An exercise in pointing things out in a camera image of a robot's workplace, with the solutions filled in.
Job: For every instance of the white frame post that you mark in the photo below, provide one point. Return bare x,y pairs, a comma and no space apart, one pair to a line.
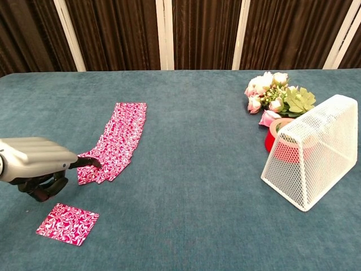
241,34
342,36
69,34
165,34

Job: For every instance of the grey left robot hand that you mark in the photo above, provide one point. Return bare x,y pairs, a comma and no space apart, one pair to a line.
34,158

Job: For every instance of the teal felt table cover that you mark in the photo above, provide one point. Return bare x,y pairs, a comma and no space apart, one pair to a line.
180,197

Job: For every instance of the dark brown curtain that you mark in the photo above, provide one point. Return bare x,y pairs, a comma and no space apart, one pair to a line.
118,31

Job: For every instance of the pink patterned card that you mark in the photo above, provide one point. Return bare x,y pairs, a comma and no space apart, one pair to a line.
93,176
67,224

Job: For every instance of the artificial pink flower bouquet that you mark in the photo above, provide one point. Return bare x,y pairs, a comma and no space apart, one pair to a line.
270,94

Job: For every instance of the red tape roll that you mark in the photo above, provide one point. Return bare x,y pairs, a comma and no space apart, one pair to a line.
270,138

